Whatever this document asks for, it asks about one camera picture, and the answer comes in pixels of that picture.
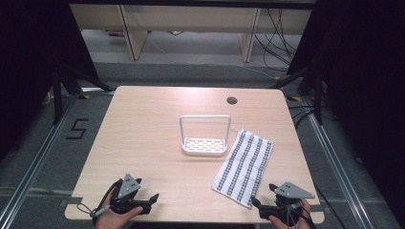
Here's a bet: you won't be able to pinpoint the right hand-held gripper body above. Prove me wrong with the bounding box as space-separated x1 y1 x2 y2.
259 181 316 227

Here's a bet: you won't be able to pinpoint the black cables on right gripper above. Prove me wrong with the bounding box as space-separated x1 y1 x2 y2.
286 203 317 229

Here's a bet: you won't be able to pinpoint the white striped cloth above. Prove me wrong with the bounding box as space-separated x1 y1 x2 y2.
211 128 274 210

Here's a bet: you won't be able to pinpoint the white rack with handle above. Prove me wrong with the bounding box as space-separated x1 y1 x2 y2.
179 114 232 157

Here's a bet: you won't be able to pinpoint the black metal stand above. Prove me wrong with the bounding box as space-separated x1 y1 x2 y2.
270 65 326 126
50 62 114 126

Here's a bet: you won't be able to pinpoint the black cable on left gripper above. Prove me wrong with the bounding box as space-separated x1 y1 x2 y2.
100 178 124 209

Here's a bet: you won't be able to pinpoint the black floor cables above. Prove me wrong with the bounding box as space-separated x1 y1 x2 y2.
287 104 323 129

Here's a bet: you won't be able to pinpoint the light wooden desk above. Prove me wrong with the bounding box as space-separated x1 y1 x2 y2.
69 3 313 63

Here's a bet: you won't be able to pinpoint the grey cable with plug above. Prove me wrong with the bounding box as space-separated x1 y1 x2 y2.
75 202 113 219

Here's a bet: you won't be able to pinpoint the person's left hand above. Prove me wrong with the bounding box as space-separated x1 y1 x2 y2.
95 187 144 229

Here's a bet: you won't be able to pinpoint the bundle of black hanging cables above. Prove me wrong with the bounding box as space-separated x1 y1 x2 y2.
253 8 304 71

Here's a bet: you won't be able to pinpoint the person's right hand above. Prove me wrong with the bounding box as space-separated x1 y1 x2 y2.
267 198 312 229

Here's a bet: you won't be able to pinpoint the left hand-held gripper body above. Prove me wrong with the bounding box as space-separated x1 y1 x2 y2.
109 173 153 215

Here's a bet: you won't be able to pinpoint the aluminium floor rail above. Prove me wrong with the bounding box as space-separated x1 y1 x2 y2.
0 94 80 229
304 96 372 229

